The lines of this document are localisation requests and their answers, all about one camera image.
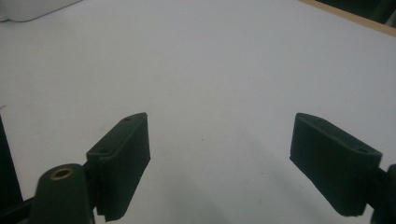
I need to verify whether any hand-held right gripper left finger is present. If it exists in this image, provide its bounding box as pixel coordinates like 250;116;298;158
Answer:
86;112;151;223

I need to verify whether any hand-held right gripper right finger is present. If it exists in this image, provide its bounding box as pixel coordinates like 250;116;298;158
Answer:
289;112;383;217

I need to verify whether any white container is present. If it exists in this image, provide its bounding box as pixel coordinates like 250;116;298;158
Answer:
0;0;82;23

